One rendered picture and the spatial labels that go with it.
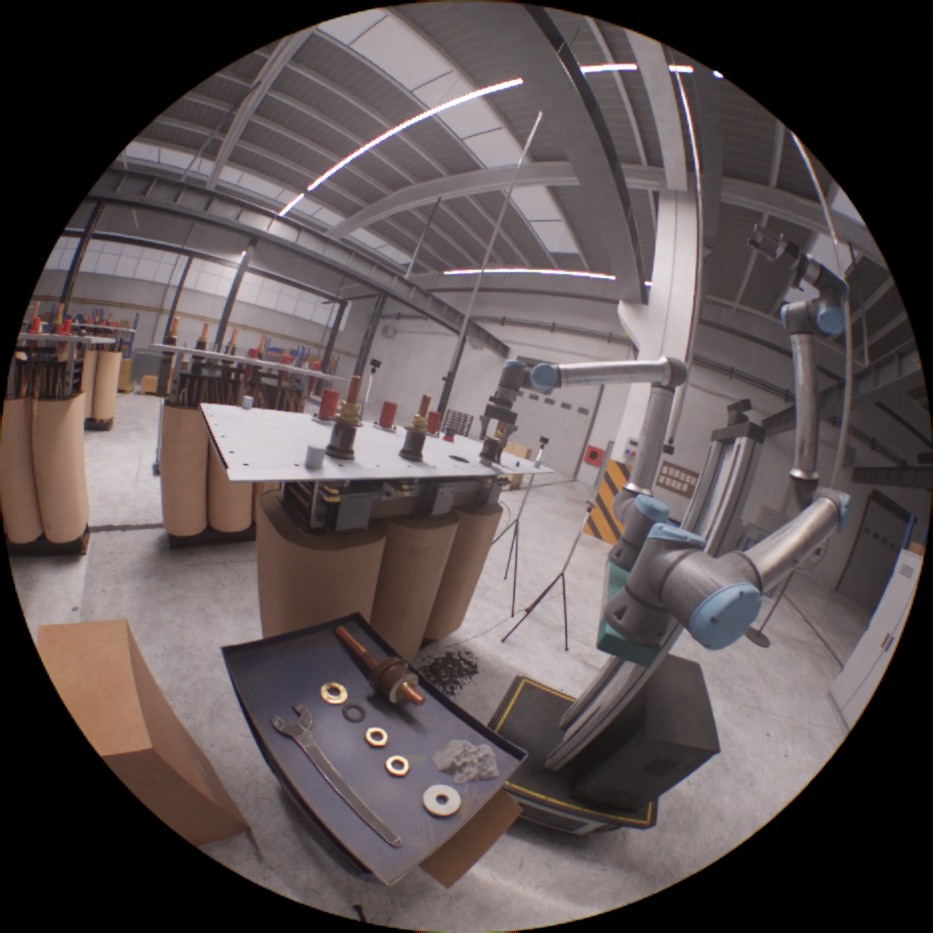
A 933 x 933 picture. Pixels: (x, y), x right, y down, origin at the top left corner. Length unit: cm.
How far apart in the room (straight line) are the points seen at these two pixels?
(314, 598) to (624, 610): 88
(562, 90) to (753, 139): 698
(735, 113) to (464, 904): 1083
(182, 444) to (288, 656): 178
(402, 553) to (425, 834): 98
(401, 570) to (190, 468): 173
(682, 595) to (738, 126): 961
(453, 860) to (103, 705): 75
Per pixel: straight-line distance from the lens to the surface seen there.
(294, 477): 61
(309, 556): 94
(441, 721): 82
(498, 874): 167
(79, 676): 90
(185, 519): 258
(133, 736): 77
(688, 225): 806
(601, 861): 190
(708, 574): 66
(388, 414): 144
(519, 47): 347
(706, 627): 62
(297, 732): 74
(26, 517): 290
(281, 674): 84
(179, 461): 241
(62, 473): 262
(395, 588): 133
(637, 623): 78
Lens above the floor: 156
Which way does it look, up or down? 10 degrees down
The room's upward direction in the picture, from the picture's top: 17 degrees clockwise
